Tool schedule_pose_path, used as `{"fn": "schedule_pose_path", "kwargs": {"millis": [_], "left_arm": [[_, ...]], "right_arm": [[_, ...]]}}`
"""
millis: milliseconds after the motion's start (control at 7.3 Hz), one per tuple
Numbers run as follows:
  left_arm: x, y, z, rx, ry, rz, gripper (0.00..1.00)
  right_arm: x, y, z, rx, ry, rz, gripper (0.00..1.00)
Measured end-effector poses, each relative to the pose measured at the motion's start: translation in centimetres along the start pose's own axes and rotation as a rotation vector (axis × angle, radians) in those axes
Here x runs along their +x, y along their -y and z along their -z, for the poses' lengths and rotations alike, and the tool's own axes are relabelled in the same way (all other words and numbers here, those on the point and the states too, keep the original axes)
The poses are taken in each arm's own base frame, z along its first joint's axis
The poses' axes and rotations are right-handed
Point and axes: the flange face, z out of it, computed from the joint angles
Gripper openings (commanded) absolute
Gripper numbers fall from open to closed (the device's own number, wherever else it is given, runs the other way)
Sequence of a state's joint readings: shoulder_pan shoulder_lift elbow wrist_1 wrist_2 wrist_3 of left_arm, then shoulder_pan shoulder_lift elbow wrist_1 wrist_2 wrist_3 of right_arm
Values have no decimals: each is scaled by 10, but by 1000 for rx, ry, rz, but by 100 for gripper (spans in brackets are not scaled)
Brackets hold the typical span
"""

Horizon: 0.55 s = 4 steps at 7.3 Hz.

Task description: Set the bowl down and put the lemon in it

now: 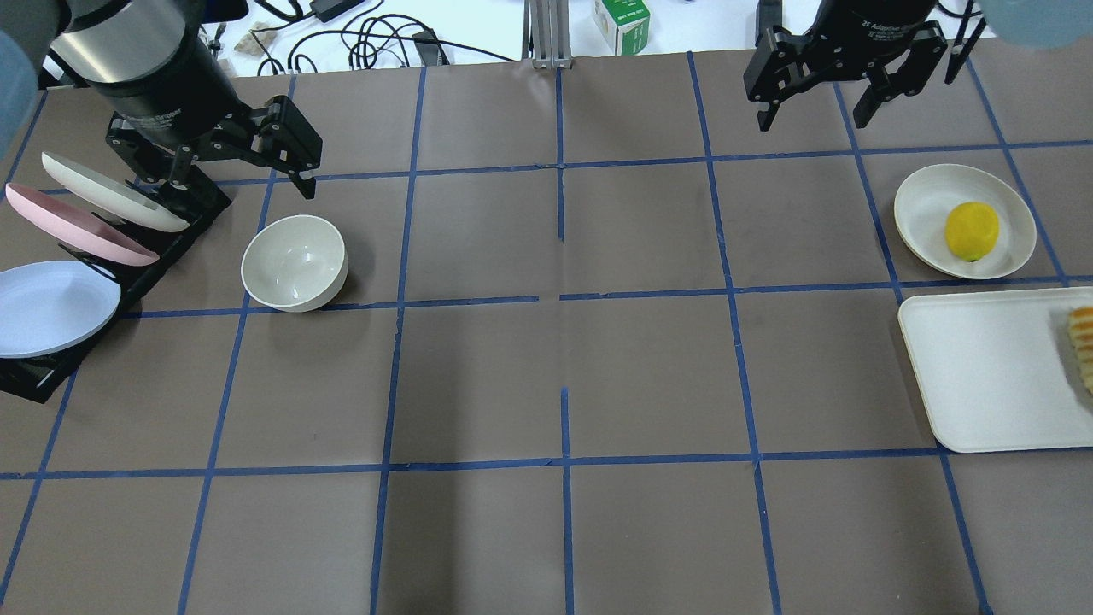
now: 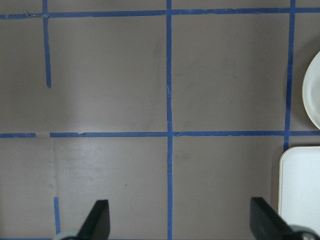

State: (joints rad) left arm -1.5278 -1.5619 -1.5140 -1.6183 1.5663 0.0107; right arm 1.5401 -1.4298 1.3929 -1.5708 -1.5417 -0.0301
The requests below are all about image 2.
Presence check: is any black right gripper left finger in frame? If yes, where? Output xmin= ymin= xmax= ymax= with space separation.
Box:
xmin=77 ymin=199 xmax=111 ymax=240

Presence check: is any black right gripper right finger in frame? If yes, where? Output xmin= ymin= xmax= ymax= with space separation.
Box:
xmin=250 ymin=197 xmax=296 ymax=240

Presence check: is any white rectangular tray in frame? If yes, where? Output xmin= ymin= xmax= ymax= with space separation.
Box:
xmin=278 ymin=146 xmax=320 ymax=233

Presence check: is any round white plate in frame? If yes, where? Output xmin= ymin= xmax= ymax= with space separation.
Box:
xmin=302 ymin=52 xmax=320 ymax=129

